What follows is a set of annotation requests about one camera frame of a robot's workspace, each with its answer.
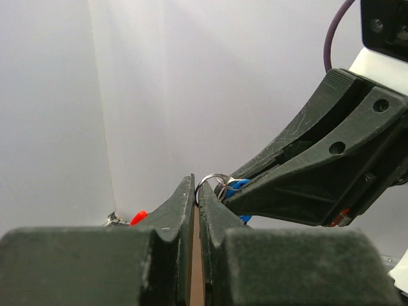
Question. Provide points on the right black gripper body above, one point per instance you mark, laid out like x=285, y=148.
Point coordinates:
x=382, y=163

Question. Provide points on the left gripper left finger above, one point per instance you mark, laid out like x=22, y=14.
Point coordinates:
x=145, y=264

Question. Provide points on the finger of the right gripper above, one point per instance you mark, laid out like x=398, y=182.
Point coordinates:
x=335, y=98
x=308, y=189

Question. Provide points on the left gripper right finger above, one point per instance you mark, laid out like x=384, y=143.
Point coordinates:
x=246, y=266

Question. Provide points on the blue key tag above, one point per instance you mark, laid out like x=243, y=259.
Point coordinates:
x=233, y=186

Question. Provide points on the silver keyring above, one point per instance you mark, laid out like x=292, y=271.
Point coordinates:
x=219, y=184

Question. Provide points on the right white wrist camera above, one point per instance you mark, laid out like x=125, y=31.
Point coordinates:
x=383, y=58

